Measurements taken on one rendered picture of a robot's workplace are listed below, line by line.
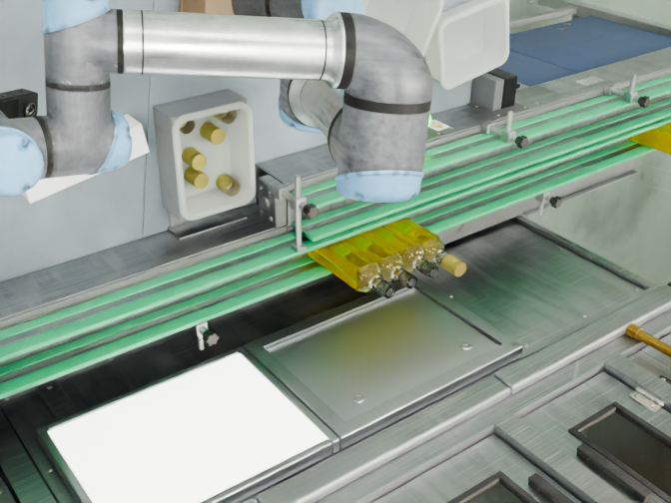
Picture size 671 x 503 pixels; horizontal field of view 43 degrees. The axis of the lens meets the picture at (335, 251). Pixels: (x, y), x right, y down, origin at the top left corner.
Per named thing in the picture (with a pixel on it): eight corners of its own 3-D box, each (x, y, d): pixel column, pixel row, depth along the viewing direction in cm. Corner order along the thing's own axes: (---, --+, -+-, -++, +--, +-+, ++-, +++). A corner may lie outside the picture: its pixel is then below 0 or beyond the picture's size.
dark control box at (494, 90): (468, 102, 220) (492, 112, 214) (471, 72, 216) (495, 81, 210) (491, 96, 224) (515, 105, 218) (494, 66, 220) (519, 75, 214)
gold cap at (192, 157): (180, 149, 172) (191, 156, 169) (196, 145, 173) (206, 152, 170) (182, 165, 174) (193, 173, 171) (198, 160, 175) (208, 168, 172)
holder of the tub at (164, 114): (165, 229, 180) (182, 244, 175) (152, 105, 166) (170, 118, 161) (236, 208, 189) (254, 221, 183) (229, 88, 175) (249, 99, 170)
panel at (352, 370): (38, 441, 155) (115, 566, 131) (35, 428, 153) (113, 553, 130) (414, 284, 201) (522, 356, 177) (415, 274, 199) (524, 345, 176)
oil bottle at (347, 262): (305, 254, 189) (363, 297, 174) (305, 232, 186) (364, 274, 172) (326, 247, 192) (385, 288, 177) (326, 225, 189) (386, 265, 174)
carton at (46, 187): (7, 163, 154) (18, 174, 149) (127, 114, 164) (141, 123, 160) (19, 191, 157) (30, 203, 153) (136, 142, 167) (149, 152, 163)
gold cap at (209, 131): (199, 124, 172) (210, 131, 169) (214, 120, 174) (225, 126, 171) (200, 140, 174) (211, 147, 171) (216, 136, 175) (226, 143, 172)
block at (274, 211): (256, 217, 185) (274, 230, 180) (254, 178, 180) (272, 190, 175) (270, 213, 187) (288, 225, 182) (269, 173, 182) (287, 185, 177)
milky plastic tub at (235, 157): (163, 208, 177) (183, 225, 171) (152, 105, 166) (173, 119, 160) (236, 187, 186) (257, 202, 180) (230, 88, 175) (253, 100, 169)
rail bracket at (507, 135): (477, 132, 207) (518, 150, 198) (480, 103, 204) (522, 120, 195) (489, 128, 210) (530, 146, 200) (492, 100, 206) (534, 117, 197)
